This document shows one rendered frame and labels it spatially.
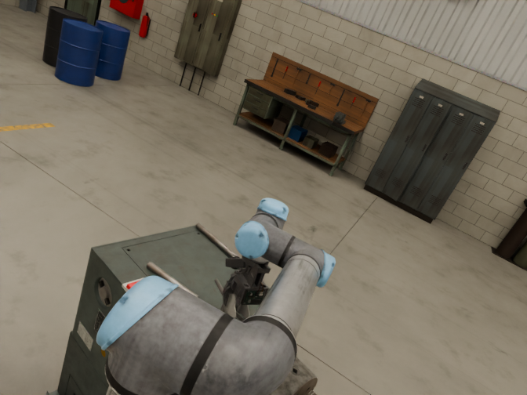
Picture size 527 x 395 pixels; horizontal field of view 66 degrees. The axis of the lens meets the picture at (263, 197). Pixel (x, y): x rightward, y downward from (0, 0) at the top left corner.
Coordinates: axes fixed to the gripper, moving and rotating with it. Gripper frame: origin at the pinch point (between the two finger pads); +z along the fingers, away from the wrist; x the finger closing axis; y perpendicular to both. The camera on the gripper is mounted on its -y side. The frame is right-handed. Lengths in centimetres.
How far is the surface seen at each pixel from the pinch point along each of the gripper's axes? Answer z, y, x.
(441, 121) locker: -67, -348, 483
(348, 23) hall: -169, -546, 399
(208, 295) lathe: 7.8, -19.0, 2.5
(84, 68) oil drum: 36, -631, 13
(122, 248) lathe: 5.6, -41.8, -21.6
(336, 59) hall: -107, -548, 403
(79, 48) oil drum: 7, -627, 1
